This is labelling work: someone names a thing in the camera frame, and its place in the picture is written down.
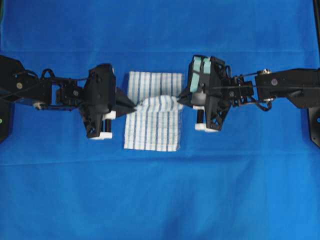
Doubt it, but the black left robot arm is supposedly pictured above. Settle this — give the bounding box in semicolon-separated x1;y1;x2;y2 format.
0;55;136;142

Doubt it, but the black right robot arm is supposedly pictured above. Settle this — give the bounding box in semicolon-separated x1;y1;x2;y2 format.
178;66;320;132

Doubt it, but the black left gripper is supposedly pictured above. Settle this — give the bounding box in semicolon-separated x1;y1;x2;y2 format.
79;87;136;140

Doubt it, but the white blue striped towel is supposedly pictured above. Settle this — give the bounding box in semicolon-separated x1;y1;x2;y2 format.
124;71;184;152

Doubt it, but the blue table cloth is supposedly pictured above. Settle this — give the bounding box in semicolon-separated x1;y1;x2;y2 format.
0;0;320;240

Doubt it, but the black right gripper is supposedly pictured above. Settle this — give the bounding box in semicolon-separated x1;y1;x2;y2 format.
177;86;231;132

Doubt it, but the black taped right wrist camera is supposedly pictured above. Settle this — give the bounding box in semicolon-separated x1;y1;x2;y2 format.
187;55;225;106

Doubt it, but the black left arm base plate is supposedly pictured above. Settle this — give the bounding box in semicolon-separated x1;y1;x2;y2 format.
0;100;15;143

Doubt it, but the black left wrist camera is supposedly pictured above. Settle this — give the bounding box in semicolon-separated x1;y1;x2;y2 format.
83;63;116;114

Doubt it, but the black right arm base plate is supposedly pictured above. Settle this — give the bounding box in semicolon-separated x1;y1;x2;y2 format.
307;107;320;148

